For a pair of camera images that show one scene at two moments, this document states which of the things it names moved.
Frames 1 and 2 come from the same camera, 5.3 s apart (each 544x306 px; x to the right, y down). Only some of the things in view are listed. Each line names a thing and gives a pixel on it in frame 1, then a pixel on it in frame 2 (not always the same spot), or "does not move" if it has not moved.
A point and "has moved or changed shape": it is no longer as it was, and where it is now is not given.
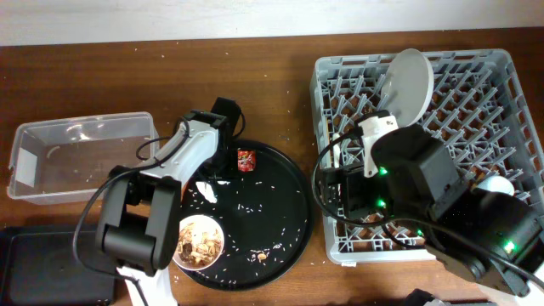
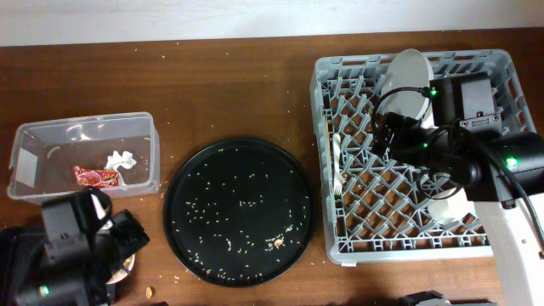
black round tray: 263,203 does not move
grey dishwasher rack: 478,106 does not move
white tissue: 205,189 to 124,159
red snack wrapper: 246,161 to 96,178
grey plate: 407,87 does not move
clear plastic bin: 67,161 does not move
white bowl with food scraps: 200,242 has moved or changed shape
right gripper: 365,165 to 408,127
